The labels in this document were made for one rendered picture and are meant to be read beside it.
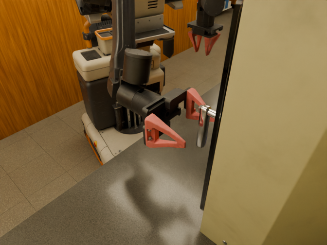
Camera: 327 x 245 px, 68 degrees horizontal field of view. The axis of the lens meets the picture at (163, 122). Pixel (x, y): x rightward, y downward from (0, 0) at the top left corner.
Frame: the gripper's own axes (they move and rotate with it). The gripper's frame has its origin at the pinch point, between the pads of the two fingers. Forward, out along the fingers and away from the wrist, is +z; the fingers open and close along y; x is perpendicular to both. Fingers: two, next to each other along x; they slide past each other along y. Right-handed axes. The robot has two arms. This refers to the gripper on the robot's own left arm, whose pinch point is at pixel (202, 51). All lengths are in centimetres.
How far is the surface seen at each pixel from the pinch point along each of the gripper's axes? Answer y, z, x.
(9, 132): -161, 106, -41
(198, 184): 26.4, 15.7, -36.4
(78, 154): -97, 110, -14
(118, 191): 13, 16, -51
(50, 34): -162, 37, 19
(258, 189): 41, -6, -46
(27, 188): -95, 110, -57
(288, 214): 45, -3, -45
